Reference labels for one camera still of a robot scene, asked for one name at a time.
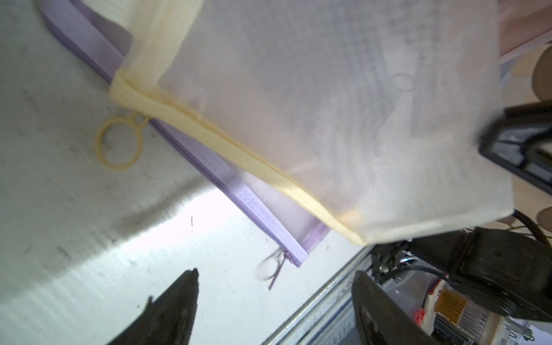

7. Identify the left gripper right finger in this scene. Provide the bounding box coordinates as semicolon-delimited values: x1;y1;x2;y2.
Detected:
352;270;438;345

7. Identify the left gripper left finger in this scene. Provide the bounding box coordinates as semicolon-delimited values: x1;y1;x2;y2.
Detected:
110;268;199;345

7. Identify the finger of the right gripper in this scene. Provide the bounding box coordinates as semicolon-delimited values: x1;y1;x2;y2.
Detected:
479;101;551;194

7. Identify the purple mesh pencil pouch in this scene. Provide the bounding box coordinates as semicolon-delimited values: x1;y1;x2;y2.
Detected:
37;1;329;268

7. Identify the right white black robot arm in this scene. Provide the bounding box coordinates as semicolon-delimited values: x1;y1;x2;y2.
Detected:
352;101;551;344

